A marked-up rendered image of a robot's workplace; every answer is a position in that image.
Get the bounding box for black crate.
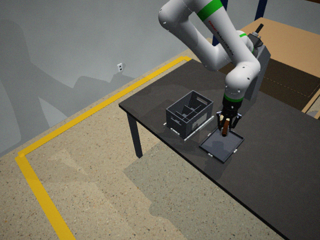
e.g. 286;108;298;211
166;90;214;140

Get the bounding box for brown bottle with cream label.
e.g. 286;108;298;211
220;114;230;137

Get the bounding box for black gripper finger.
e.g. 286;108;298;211
216;111;228;136
226;113;242;137

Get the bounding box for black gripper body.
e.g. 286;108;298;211
221;106;238;119

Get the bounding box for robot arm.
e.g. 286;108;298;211
158;0;264;110

